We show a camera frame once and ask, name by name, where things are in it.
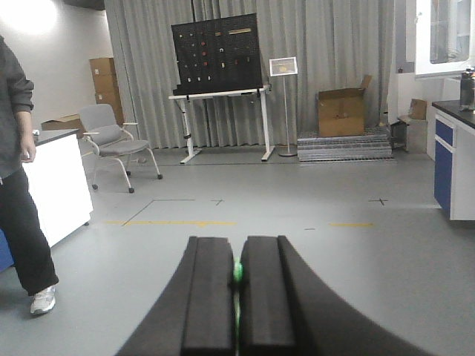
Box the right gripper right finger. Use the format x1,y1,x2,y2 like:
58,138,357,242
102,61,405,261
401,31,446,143
239,236,428,355

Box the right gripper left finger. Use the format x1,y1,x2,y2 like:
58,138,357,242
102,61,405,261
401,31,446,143
117,237,236,355

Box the green plastic spoon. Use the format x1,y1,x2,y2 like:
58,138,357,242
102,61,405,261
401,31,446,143
233,260,243,355

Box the white counter cabinet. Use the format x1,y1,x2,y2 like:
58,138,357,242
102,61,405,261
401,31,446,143
23,129,93,246

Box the blue white lab cabinet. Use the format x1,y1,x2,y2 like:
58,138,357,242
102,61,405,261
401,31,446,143
432,100,474,221

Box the white standing desk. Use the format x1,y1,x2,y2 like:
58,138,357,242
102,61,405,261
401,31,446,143
169,84,275,165

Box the metal grate stack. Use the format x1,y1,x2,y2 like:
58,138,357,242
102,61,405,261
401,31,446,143
297,128,393,162

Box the person in grey hoodie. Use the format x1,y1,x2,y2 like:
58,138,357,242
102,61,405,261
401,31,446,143
1,39,59,316

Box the grey office chair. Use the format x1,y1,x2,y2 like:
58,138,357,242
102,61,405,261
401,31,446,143
79,104,163,194

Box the open cardboard box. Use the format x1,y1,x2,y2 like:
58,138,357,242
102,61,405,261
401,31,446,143
317,75,372,137

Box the sign on pole stand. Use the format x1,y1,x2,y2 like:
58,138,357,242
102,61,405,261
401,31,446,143
269,56,298,157

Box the stacked cardboard boxes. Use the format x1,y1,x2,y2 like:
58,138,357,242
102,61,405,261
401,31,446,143
89,58,124,125

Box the black pegboard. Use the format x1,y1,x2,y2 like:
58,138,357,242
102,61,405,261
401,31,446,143
171,13,263,95

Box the grey curtain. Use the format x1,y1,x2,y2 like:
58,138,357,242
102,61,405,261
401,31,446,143
105,1,395,148

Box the dark water bottle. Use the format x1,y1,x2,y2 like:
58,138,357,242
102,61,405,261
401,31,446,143
459,67,474,111

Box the white fume hood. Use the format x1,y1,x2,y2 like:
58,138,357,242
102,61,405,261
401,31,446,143
387,1,474,123

